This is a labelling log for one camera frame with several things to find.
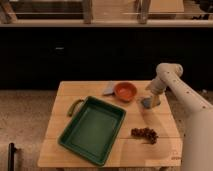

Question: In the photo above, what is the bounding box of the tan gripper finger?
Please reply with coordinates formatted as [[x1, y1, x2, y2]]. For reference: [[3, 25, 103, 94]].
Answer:
[[151, 94, 161, 107]]

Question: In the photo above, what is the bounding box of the blue sponge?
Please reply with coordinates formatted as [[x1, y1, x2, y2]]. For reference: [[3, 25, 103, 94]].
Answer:
[[141, 97, 152, 109]]

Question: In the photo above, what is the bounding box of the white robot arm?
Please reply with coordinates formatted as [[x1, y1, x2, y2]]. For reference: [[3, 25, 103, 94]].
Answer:
[[147, 63, 213, 171]]

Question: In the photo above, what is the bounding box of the green rectangular tray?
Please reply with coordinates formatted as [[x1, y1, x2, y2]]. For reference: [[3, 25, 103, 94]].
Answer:
[[58, 96, 126, 166]]

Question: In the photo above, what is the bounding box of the orange bowl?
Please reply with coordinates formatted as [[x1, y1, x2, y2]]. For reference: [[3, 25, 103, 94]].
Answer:
[[114, 82, 137, 102]]

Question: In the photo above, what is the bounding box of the bunch of red grapes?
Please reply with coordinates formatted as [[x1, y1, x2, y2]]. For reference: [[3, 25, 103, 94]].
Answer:
[[131, 127, 158, 144]]

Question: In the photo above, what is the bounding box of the wooden folding table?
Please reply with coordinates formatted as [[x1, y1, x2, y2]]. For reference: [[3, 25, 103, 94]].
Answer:
[[38, 81, 182, 168]]

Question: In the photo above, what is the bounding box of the green pepper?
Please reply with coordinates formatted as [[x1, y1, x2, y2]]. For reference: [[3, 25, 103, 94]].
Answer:
[[67, 99, 84, 117]]

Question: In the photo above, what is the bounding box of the dark counter cabinet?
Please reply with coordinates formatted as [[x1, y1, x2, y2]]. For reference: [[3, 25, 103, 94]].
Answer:
[[0, 27, 213, 90]]

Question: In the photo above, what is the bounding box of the black pole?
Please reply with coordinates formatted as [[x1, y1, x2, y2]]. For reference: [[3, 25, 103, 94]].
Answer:
[[8, 143, 16, 171]]

